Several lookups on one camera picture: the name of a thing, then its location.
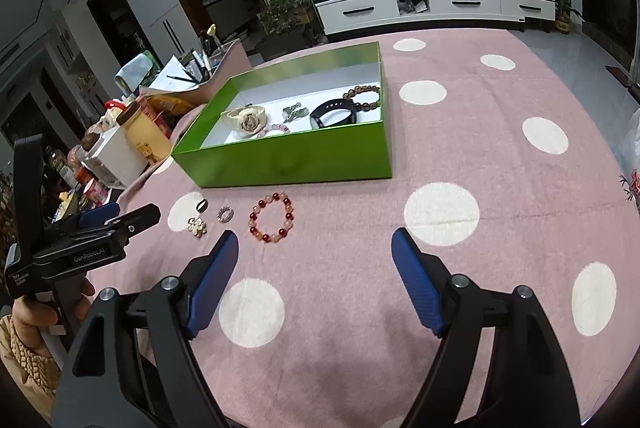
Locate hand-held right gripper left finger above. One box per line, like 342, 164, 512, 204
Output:
52, 229, 240, 428

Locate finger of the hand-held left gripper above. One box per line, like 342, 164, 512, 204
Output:
65, 203, 162, 243
50, 202, 121, 231

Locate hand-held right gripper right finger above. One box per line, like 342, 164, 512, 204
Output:
391, 228, 576, 428

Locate green cardboard box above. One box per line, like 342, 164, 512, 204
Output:
171, 41, 392, 188

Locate white wrist watch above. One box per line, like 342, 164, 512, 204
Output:
221, 104, 267, 139

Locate black smart band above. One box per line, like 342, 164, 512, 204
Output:
309, 98, 359, 131

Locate green jade bracelet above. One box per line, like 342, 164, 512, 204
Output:
281, 101, 313, 123

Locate brown bead bracelet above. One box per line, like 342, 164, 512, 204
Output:
342, 85, 382, 112

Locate person's left forearm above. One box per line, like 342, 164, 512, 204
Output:
0, 314, 63, 426

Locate person's left hand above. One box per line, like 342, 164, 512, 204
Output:
11, 279, 97, 361

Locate red and white cup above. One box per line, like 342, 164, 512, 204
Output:
75, 168, 108, 206

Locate green label bottle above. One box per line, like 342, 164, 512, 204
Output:
45, 147, 76, 189

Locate white drawer organizer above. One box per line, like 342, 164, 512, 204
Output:
82, 125, 151, 190

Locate pink polka dot tablecloth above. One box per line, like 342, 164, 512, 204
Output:
85, 28, 640, 428

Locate yellow bear bottle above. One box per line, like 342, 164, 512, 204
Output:
116, 101, 173, 165

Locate orange snack packet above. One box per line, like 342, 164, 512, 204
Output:
137, 94, 196, 129

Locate white papers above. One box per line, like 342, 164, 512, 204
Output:
147, 56, 201, 92

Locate green and white bag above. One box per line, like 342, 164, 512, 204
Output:
115, 51, 161, 94

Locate bunch of pens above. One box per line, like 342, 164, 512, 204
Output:
192, 36, 221, 74

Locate beige storage bin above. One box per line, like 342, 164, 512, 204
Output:
150, 41, 251, 109

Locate bushy potted plant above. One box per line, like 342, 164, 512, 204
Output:
257, 0, 316, 49

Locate white plastic bag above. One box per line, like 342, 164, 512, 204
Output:
614, 108, 640, 214

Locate white television cabinet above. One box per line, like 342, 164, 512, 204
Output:
316, 0, 557, 35

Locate small potted plant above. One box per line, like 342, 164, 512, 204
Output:
552, 0, 583, 34

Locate red bead bracelet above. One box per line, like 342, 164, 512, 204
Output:
248, 191, 295, 243

